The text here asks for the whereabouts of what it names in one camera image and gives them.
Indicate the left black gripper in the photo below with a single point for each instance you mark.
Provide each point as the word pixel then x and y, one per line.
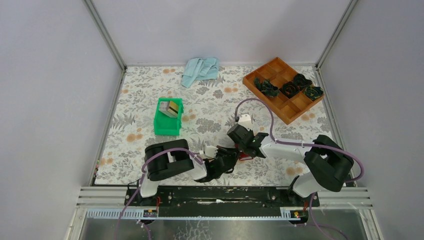
pixel 233 152

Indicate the dark rolled sock top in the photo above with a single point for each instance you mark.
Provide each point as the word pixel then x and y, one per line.
pixel 301 82

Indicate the dark rolled sock right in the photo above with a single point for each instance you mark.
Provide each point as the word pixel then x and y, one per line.
pixel 313 92

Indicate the orange compartment tray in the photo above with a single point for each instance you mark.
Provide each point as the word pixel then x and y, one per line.
pixel 278 72

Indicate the light blue cloth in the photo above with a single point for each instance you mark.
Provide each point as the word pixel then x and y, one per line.
pixel 199 69

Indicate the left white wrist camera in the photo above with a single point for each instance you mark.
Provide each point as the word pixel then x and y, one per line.
pixel 208 152

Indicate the dark rolled sock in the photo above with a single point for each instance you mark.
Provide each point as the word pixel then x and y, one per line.
pixel 313 92
pixel 289 90
pixel 266 88
pixel 301 82

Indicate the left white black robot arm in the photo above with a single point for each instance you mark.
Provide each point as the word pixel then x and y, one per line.
pixel 168 159

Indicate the dark rolled sock left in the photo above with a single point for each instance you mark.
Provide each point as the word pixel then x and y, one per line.
pixel 266 88

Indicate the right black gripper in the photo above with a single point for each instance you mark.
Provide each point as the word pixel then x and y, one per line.
pixel 239 148

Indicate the dark rolled sock middle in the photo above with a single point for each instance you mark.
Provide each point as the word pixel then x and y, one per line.
pixel 289 90

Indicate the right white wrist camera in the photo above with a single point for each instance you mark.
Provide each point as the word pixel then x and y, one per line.
pixel 245 121

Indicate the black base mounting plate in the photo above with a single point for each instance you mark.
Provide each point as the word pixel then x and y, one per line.
pixel 220 201

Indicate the red leather card holder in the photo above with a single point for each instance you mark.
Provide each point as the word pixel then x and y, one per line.
pixel 242 155

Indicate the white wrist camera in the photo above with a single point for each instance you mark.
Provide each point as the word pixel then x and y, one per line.
pixel 245 121
pixel 208 152

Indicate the green plastic bin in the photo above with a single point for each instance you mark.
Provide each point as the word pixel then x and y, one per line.
pixel 167 126

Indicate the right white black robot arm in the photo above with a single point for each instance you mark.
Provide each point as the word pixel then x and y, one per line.
pixel 328 165

